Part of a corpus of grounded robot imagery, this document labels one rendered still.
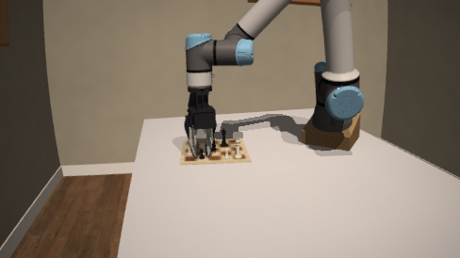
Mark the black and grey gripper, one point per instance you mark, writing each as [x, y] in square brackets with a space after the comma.
[204, 117]

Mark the brown and tan chessboard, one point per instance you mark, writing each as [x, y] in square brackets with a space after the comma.
[215, 157]

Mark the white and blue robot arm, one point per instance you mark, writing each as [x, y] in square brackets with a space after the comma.
[342, 99]

